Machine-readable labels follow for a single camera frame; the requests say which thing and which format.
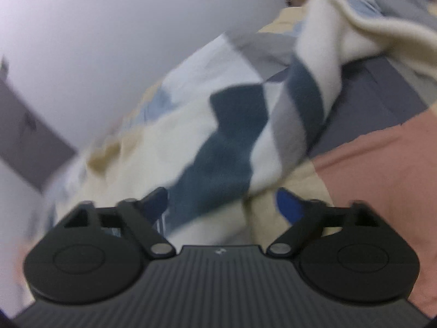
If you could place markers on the cream blue striped sweater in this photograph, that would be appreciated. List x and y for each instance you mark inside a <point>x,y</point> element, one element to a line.
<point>232,150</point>

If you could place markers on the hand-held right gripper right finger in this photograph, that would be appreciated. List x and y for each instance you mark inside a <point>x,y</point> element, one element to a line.
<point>290,206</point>

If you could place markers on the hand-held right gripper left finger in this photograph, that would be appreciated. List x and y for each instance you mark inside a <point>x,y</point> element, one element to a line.
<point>155,202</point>

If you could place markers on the grey door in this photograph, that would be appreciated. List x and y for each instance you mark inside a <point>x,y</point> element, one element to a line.
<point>30,136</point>

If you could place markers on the patchwork bed cover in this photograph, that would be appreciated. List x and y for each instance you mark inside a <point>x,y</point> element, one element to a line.
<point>368,164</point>

